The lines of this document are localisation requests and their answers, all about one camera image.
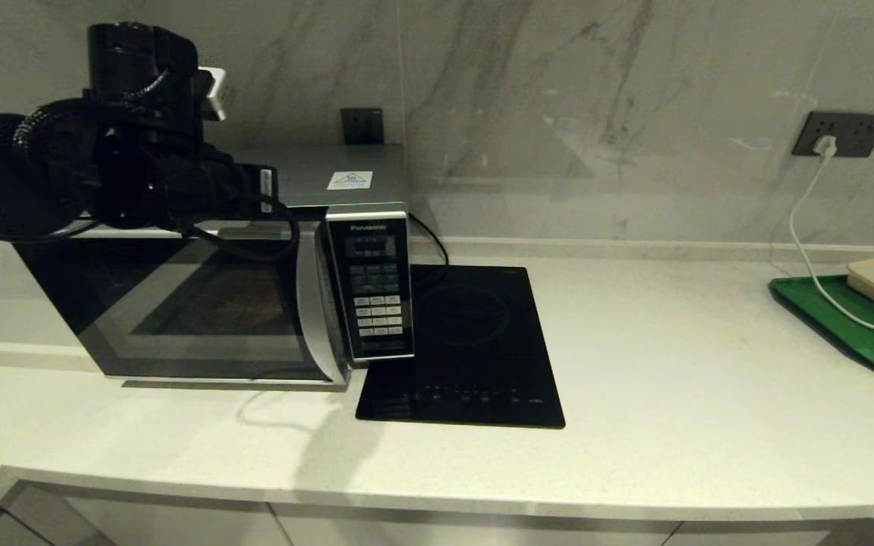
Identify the small dark wall socket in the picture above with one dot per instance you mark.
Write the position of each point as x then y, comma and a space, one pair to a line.
362, 125

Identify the black induction cooktop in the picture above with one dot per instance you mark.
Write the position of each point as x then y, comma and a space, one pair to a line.
482, 318

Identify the white power plug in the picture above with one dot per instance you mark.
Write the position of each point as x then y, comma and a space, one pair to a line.
825, 145

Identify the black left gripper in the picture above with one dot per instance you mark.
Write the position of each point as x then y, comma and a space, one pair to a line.
217, 189

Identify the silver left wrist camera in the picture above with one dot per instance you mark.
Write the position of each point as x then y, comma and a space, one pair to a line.
213, 92

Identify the wide dark wall socket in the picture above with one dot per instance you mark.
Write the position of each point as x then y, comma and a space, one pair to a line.
862, 133

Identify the white sticker with triangle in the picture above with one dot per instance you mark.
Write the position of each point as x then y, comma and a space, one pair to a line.
350, 180

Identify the grey glossy cabinet front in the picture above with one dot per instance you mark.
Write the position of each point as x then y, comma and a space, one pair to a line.
482, 531
179, 523
771, 535

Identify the microwave door with dark window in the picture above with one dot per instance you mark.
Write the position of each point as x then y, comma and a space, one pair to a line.
202, 303

